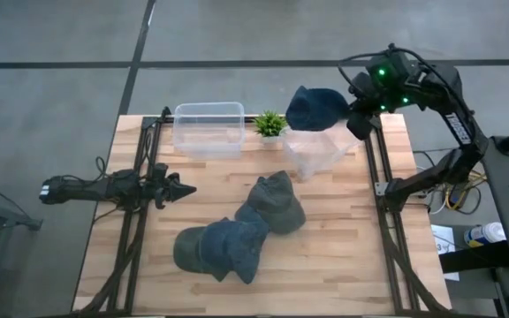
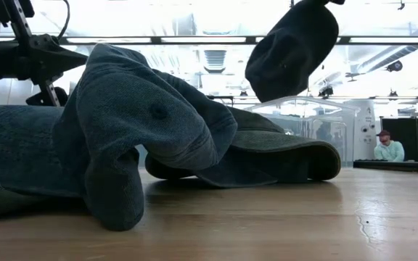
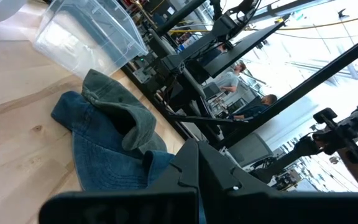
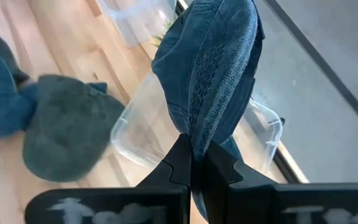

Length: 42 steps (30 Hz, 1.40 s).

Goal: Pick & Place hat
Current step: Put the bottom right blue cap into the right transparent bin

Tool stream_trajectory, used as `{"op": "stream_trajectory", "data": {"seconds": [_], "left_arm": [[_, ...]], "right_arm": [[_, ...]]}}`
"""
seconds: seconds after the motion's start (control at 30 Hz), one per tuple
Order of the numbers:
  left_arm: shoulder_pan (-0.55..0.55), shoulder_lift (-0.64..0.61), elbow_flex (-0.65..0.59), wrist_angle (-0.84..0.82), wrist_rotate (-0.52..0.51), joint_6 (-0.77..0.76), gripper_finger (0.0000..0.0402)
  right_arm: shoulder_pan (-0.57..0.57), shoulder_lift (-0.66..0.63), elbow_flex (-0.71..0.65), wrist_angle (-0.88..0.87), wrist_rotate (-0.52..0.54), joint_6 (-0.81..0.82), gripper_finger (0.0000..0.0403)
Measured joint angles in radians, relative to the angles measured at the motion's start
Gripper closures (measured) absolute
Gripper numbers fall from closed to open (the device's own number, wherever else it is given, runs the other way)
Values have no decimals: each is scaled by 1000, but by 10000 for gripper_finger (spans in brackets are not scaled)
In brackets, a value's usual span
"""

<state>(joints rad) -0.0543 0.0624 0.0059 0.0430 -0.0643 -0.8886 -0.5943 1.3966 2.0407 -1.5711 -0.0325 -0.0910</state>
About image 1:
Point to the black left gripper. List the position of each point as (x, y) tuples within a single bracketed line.
[(157, 187)]

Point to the silver frame bracket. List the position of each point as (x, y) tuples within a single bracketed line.
[(380, 189)]

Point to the black power adapter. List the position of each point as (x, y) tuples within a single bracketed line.
[(460, 194)]

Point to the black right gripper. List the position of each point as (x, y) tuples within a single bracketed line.
[(391, 79)]

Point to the white paper sheet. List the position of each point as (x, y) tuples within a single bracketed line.
[(441, 232)]

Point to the olive green cap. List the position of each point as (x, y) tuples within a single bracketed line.
[(186, 252), (276, 199)]

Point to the blue denim cap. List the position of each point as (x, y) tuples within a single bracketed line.
[(248, 215), (316, 108), (234, 247)]

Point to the white blue wipes canister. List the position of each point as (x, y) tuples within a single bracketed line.
[(486, 234)]

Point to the clear plastic storage bin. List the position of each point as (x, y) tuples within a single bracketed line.
[(208, 132), (316, 154)]

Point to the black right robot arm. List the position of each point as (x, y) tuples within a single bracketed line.
[(458, 128)]

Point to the black shelf bar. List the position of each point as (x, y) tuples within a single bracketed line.
[(475, 258)]

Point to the small potted green plant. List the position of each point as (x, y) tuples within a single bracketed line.
[(270, 124)]

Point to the black aluminium rig frame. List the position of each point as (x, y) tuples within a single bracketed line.
[(392, 265)]

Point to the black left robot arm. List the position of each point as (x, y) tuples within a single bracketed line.
[(82, 189)]

